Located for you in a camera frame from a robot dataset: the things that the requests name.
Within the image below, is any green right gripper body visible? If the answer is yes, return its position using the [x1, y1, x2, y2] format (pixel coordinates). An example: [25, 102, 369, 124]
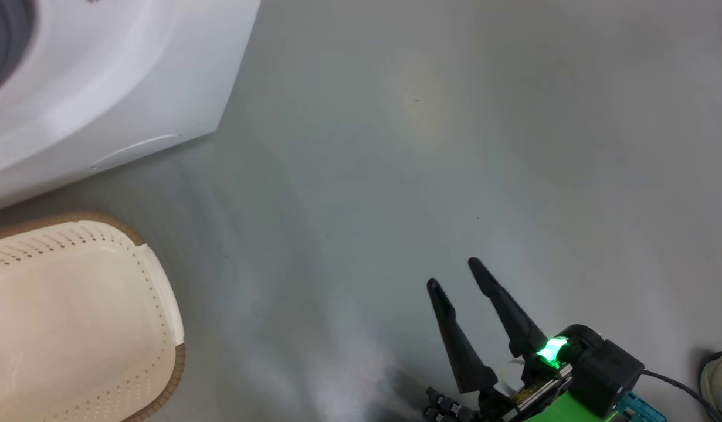
[424, 358, 618, 422]

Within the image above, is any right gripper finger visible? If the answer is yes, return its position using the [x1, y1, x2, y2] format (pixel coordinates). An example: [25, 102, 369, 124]
[467, 257, 548, 359]
[426, 278, 498, 394]

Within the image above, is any cream perforated laundry basket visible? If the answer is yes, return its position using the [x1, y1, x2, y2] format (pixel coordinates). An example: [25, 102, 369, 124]
[0, 211, 187, 422]

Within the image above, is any white front-load washing machine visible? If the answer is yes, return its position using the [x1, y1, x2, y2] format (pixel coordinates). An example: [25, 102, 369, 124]
[0, 0, 262, 215]

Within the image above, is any grey rubber door gasket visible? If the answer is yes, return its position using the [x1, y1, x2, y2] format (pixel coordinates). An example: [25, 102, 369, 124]
[0, 0, 36, 99]

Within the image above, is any grey sneaker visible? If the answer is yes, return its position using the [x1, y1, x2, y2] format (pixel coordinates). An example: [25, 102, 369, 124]
[699, 350, 722, 422]

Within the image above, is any round drain filter cover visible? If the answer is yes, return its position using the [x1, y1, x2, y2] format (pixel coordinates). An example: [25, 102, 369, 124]
[90, 134, 181, 172]

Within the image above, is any teal cable connector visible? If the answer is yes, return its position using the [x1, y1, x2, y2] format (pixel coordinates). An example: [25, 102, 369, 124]
[618, 391, 668, 422]

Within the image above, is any thin black camera cable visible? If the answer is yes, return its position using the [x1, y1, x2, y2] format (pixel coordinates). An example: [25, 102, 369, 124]
[641, 369, 719, 422]

